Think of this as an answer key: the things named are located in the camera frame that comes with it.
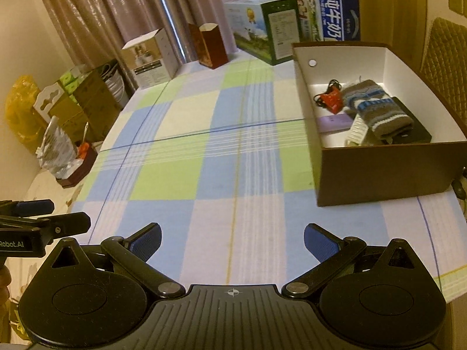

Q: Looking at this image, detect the brown wooden door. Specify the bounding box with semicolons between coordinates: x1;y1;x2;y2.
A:
321;0;427;44

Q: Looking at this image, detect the white product box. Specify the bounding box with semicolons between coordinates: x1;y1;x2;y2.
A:
121;28;181;90

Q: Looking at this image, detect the blue milk carton case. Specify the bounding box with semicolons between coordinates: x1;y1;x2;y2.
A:
281;0;362;42

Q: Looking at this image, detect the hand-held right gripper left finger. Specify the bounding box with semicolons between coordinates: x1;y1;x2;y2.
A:
51;222;185;298

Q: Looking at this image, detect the brown cardboard storage box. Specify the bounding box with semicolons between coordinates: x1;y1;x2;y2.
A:
291;41;467;208

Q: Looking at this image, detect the purple tube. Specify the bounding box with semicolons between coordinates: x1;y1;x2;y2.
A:
319;115;359;132

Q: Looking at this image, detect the white power strip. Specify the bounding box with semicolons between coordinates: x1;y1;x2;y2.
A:
345;115;370;147

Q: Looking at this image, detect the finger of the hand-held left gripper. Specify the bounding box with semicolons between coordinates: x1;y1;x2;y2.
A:
0;199;54;216
0;211;92;245

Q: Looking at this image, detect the brown cardboard carton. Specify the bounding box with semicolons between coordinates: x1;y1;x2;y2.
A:
47;91;92;143
73;67;124;143

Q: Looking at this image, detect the plaid tablecloth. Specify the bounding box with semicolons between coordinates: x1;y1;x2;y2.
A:
69;40;467;300

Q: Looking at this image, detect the dark wooden tray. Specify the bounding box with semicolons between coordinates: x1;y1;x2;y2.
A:
56;146;98;189

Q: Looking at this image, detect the patterned knitted sock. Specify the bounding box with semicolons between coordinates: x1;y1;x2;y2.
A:
341;79;413;144

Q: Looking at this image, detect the dark red gift box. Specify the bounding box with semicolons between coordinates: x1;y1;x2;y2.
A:
188;22;229;70

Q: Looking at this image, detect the black usb cable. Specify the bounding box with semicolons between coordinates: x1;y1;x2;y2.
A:
314;79;344;109

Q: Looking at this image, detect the yellow plastic bag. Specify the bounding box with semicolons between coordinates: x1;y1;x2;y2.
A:
5;75;45;154

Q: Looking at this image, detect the quilted chair cushion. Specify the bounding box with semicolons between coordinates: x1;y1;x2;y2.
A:
419;16;467;125

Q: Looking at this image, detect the black shaver box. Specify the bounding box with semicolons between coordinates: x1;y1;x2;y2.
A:
379;97;433;144

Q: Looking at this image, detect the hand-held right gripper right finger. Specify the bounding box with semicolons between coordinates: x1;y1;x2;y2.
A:
282;223;418;298

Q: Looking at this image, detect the pink curtain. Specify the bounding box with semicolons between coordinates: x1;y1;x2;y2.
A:
33;0;281;81

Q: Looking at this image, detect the white crumpled plastic bag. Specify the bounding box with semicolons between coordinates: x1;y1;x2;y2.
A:
36;117;81;176

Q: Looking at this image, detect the stack of green tissue packs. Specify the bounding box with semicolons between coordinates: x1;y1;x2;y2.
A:
59;64;92;93

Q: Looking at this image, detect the white cardboard hanger piece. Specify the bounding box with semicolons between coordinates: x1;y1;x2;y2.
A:
33;83;71;122

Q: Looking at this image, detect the stack of white plates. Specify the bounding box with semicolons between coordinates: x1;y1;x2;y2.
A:
104;62;134;103

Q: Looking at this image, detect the green milk carton case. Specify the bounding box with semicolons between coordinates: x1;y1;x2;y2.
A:
224;0;302;66

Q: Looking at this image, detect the red snack packet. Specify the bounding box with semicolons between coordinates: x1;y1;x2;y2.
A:
321;93;344;113

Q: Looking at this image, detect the person's left hand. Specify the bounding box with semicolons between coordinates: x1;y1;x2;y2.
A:
0;265;11;302

